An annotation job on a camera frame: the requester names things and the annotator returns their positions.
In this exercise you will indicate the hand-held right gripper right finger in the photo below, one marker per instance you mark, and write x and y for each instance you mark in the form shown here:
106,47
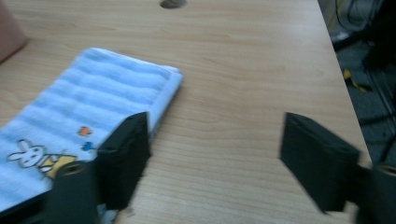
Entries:
320,161

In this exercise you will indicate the blue striped towel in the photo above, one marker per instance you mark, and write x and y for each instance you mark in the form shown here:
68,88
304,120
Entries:
90,99

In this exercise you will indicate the pink object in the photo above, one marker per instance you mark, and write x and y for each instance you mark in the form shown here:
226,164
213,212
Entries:
9,34

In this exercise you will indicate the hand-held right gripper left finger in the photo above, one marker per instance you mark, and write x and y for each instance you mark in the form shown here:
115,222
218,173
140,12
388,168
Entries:
123,158

